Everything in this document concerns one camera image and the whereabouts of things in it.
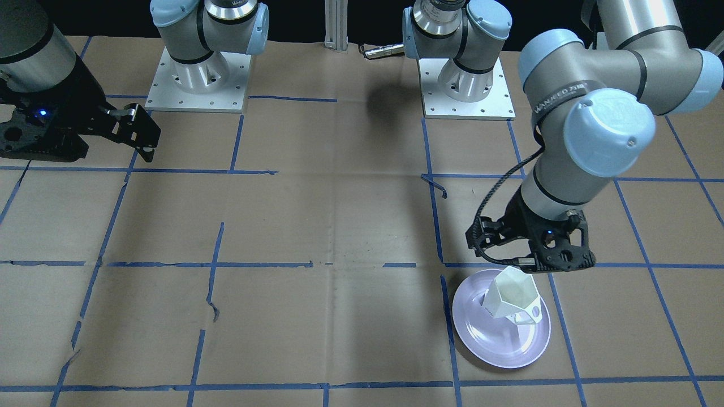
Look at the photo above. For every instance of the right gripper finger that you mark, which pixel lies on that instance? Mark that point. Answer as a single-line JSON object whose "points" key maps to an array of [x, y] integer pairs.
{"points": [[147, 154]]}

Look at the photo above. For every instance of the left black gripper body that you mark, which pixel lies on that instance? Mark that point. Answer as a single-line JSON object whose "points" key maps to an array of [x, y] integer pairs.
{"points": [[518, 217]]}

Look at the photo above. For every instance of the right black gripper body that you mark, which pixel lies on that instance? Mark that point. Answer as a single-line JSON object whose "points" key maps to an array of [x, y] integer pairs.
{"points": [[80, 97]]}

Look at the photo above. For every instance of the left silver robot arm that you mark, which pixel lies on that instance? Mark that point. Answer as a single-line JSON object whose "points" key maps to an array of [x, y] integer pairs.
{"points": [[592, 114]]}

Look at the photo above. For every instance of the lavender round plate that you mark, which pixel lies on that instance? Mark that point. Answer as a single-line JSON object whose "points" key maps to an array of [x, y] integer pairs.
{"points": [[498, 342]]}

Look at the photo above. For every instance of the loose blue tape strip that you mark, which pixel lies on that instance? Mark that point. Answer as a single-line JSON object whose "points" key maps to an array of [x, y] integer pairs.
{"points": [[429, 178]]}

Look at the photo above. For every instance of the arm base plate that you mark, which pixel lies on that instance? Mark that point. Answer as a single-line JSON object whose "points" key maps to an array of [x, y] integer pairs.
{"points": [[219, 84], [451, 93]]}

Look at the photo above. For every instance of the aluminium extrusion post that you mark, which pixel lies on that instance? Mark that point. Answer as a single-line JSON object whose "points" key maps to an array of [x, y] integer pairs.
{"points": [[336, 13]]}

